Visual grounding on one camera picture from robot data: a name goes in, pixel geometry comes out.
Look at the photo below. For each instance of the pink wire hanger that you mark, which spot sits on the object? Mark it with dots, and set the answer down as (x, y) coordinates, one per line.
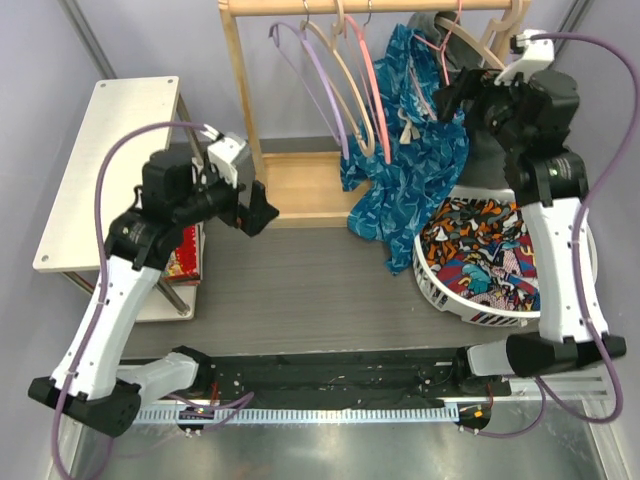
(440, 45)

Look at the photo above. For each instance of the beige wooden hanger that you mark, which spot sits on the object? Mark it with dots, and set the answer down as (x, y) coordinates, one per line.
(359, 123)

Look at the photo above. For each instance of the colourful patterned clothes in basket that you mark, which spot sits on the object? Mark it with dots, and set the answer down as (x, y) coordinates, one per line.
(481, 250)

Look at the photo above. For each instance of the white slotted cable duct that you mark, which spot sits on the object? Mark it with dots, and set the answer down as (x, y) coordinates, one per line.
(179, 414)

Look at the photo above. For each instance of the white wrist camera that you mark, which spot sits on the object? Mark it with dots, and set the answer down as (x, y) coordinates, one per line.
(533, 55)
(231, 158)

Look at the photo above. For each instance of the light wooden hanger with shorts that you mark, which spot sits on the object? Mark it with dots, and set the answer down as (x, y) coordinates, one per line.
(493, 44)

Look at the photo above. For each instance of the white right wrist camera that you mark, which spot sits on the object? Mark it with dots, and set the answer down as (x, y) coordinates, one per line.
(533, 55)

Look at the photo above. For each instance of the red colourful book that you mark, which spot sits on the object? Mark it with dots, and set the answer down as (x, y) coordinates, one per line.
(184, 265)

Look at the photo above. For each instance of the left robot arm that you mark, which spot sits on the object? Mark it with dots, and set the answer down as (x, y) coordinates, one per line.
(174, 195)

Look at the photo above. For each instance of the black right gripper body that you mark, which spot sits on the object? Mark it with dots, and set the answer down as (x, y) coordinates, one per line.
(476, 84)

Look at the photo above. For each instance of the wooden clothes rack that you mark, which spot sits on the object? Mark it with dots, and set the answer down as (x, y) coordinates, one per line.
(304, 186)

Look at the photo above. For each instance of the white laundry basket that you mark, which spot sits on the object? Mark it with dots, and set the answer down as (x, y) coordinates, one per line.
(430, 285)

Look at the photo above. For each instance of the white two-tier side table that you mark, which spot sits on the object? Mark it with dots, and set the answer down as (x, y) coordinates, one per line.
(117, 107)

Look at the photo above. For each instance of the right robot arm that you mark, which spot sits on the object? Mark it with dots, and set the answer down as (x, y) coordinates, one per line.
(530, 119)

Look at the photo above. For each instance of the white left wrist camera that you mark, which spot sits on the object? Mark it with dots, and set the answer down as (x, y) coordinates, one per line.
(231, 158)

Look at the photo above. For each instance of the grey shorts on hanger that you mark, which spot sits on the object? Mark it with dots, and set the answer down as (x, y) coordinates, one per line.
(485, 162)

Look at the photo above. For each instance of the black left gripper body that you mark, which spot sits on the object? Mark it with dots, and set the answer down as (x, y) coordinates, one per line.
(243, 216)

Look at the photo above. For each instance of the pink plastic hanger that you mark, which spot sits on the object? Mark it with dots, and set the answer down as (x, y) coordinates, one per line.
(377, 108)

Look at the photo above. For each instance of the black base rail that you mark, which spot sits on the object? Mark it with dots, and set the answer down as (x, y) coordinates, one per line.
(391, 379)

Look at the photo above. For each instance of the blue patterned shorts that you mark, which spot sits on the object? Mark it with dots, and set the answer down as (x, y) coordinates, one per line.
(426, 157)

